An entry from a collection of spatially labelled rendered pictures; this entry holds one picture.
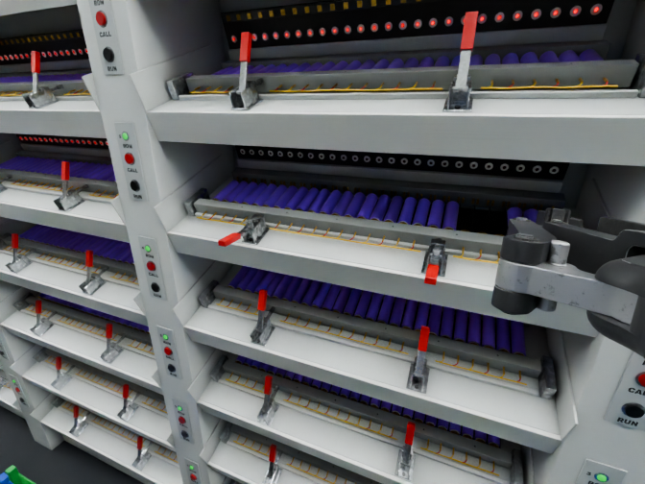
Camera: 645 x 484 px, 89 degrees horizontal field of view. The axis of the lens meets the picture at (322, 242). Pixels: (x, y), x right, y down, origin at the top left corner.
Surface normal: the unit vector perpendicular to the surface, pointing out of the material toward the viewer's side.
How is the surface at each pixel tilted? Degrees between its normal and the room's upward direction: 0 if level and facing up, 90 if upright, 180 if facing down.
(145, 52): 90
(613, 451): 90
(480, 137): 109
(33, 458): 0
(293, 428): 19
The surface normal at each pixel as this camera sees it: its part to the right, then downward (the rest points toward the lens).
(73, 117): -0.36, 0.62
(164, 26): 0.93, 0.14
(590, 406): -0.38, 0.33
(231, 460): -0.11, -0.77
